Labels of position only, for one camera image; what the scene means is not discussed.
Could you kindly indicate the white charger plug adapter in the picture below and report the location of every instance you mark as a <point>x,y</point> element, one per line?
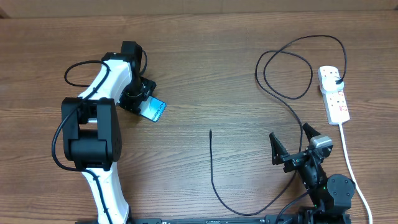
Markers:
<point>331,84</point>

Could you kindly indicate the blue Galaxy smartphone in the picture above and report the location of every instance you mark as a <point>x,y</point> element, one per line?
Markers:
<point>152,108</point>

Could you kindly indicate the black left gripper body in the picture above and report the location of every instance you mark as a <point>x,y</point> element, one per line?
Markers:
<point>135,93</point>

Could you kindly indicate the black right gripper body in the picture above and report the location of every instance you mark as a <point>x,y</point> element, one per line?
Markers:
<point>293,162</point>

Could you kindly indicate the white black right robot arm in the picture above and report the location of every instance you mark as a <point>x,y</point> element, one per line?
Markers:
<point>331,195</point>

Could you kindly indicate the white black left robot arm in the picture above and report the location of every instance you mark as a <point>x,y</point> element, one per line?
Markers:
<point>90,126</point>

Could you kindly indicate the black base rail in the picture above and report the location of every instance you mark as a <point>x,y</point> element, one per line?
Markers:
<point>214,221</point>

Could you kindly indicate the white power strip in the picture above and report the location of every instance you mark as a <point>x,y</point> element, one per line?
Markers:
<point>335,103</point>

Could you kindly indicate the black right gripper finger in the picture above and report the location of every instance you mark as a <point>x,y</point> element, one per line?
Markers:
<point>310,132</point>
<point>279,152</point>

